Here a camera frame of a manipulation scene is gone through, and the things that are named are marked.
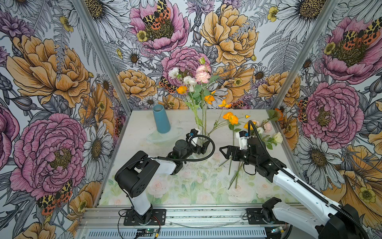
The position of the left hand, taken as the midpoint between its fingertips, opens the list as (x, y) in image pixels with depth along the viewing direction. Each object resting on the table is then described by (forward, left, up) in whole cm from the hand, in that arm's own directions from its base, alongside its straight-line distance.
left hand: (203, 139), depth 88 cm
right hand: (-11, -11, +3) cm, 16 cm away
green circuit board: (-42, +29, -15) cm, 54 cm away
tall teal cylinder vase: (+20, +28, -6) cm, 34 cm away
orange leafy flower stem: (+29, -56, -11) cm, 63 cm away
